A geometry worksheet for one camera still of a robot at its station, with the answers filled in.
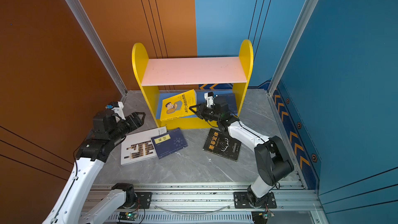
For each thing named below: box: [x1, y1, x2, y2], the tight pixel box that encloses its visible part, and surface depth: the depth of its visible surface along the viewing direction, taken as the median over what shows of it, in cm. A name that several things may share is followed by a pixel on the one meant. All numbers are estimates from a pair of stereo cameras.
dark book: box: [202, 128, 242, 162], surface depth 91 cm
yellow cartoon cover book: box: [160, 89, 197, 122], surface depth 85 cm
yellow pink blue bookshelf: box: [131, 39, 254, 130], surface depth 80 cm
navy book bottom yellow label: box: [150, 127, 189, 160], surface depth 91 cm
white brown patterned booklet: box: [120, 126, 167, 166], surface depth 89 cm
